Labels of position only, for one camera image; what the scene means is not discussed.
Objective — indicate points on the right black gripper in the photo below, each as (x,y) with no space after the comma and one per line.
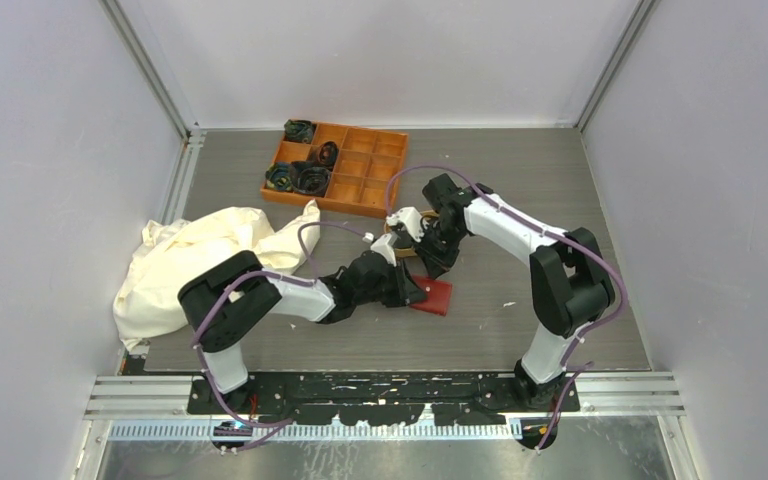
(437,264)

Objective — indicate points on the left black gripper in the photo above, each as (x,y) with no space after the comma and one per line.
(406,292)

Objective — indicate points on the red card holder wallet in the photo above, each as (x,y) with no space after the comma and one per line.
(438,295)

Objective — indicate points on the tan oval tray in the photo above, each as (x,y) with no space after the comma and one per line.
(404,246)

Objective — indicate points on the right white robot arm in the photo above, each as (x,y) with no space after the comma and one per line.
(570,288)

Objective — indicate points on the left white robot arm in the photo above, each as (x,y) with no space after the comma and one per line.
(225,303)

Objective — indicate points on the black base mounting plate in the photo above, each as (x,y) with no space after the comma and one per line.
(392,398)

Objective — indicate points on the orange compartment organizer tray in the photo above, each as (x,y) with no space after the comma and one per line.
(362,181)

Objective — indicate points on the large black rolled belt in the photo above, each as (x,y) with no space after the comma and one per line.
(309,179)

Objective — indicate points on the dark rolled belt middle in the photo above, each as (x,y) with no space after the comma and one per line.
(324,155)

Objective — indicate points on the dark rolled belt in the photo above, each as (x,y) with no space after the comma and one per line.
(299,131)
(324,155)

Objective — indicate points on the green rolled belt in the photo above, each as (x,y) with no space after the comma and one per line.
(278,178)

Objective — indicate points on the dark rolled belt top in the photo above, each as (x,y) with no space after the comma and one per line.
(299,131)

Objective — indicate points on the cream cloth bag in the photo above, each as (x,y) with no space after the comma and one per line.
(146,305)

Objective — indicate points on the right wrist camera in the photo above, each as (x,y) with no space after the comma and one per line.
(407,221)

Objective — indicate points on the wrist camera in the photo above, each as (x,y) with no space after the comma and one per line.
(407,221)
(383,245)

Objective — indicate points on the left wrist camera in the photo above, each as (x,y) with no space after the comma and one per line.
(383,245)

